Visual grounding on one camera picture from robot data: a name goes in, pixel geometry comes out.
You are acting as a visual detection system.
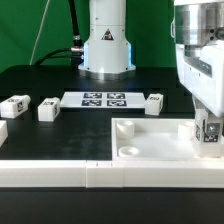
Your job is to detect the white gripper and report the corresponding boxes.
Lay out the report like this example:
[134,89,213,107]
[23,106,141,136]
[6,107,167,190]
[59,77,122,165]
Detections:
[176,42,224,136]

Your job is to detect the white square tabletop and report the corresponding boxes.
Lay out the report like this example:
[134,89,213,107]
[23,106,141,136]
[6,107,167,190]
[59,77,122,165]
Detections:
[111,118,224,161]

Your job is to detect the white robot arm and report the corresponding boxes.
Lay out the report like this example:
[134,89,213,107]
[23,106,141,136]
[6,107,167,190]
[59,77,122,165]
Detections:
[79,0,224,136]

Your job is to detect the white plate with four tags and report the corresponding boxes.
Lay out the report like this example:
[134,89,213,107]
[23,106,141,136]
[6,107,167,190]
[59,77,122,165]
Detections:
[60,92,145,109]

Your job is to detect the white U-shaped obstacle fence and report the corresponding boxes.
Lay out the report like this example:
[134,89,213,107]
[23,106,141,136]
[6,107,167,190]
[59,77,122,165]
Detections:
[0,158,224,188]

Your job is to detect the black cable bundle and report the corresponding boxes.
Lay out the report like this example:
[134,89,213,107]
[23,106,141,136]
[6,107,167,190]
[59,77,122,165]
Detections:
[34,0,85,66]

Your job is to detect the thin white cable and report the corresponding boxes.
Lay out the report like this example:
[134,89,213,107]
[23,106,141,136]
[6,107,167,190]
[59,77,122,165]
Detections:
[29,0,52,66]

